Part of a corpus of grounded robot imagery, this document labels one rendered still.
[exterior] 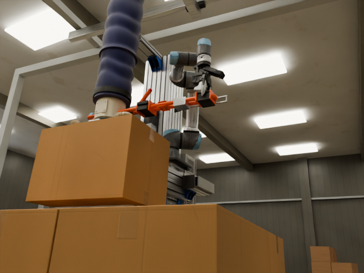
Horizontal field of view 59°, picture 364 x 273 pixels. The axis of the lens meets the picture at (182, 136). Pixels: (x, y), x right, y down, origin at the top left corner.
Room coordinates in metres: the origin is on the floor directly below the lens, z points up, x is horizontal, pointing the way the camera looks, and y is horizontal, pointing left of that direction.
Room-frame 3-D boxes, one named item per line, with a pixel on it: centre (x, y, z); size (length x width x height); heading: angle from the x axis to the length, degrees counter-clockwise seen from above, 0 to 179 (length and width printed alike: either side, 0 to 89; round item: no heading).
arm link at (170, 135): (2.06, 0.07, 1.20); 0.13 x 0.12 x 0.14; 94
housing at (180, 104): (1.49, 0.01, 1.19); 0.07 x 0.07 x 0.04; 64
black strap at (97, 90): (1.70, 0.42, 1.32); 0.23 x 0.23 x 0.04
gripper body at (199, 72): (1.45, -0.09, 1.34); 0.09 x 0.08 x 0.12; 64
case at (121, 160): (1.69, 0.43, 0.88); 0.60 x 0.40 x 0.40; 64
